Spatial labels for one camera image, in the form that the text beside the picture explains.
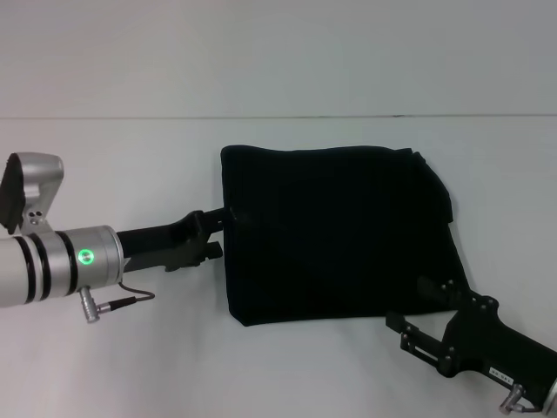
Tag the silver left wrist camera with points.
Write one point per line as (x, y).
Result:
(30, 191)

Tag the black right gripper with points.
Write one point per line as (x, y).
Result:
(491, 344)

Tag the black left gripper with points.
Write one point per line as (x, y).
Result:
(165, 248)

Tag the black shirt with FREE print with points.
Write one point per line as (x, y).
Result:
(339, 235)

